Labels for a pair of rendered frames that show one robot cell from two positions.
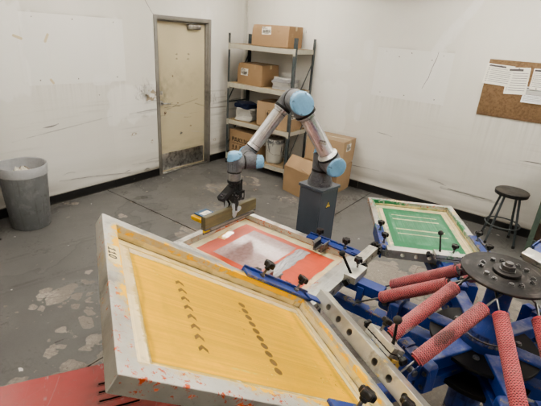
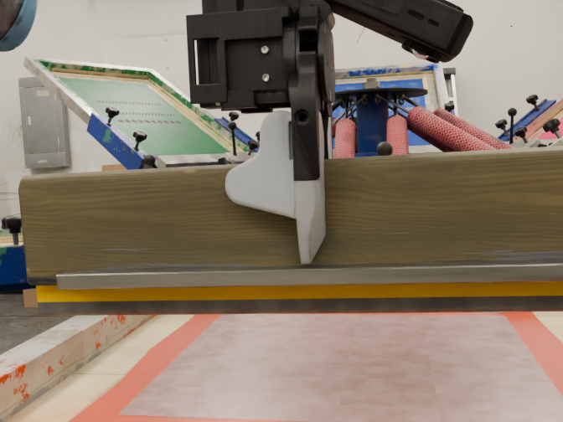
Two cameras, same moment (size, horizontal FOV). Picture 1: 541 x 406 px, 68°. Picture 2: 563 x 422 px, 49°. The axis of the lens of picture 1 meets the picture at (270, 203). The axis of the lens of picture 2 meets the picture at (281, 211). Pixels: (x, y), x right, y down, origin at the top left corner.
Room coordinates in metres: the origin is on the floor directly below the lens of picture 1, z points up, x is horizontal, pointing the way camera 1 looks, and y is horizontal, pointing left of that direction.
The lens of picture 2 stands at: (2.19, 0.56, 1.15)
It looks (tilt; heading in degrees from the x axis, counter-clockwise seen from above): 5 degrees down; 245
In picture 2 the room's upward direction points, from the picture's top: 2 degrees counter-clockwise
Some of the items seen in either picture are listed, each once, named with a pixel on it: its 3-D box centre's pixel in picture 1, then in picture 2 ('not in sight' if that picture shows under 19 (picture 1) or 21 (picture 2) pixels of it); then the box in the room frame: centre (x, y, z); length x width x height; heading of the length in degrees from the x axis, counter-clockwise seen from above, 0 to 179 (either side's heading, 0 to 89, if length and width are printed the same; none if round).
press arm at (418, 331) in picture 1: (336, 298); not in sight; (1.61, -0.35, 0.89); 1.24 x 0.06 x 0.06; 55
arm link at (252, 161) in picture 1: (252, 160); not in sight; (2.07, 0.11, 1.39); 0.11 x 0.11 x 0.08; 19
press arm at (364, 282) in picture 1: (365, 286); not in sight; (1.53, -0.45, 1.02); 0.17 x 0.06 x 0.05; 55
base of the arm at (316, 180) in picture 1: (320, 176); not in sight; (2.33, -0.29, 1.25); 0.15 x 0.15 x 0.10
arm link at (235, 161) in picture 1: (235, 162); not in sight; (2.02, 0.20, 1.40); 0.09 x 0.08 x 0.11; 109
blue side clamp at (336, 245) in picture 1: (331, 247); not in sight; (1.94, -0.35, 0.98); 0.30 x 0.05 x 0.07; 55
